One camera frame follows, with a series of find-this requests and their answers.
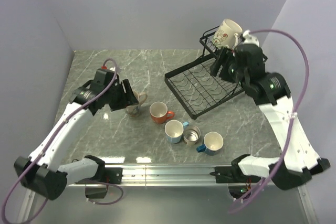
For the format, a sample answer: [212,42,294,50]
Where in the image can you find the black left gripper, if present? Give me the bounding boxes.
[104,78,138,111]

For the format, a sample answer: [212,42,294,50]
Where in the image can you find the beige floral mug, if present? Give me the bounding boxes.
[125,90,148,118]

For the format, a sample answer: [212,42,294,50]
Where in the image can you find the green inside floral mug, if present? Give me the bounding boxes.
[212,19,243,49]

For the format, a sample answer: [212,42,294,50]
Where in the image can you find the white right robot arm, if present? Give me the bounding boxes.
[210,44,331,190]

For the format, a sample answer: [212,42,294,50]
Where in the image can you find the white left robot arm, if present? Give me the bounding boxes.
[14,68,138,200]

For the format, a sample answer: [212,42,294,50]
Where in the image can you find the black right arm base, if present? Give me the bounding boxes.
[209,166,237,184]

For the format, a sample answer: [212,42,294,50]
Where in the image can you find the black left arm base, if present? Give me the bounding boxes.
[98,167,123,185]

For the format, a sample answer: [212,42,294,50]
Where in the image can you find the orange mug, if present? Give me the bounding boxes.
[150,101,175,124]

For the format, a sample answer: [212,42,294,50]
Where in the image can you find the light blue mug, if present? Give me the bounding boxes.
[164,120,189,144]

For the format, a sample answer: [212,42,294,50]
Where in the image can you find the stainless steel cup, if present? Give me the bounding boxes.
[183,125,201,146]

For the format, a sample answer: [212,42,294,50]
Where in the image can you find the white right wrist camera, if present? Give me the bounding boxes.
[241,30,260,47]

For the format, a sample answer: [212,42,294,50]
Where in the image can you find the black wire dish rack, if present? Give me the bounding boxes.
[164,27,243,120]

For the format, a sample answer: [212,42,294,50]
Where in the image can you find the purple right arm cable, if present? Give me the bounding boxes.
[227,29,308,215]

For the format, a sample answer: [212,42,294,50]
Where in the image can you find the dark blue handled mug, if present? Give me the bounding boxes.
[196,132,224,156]

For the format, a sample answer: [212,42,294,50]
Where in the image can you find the aluminium mounting rail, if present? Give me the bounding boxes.
[15,163,307,188]

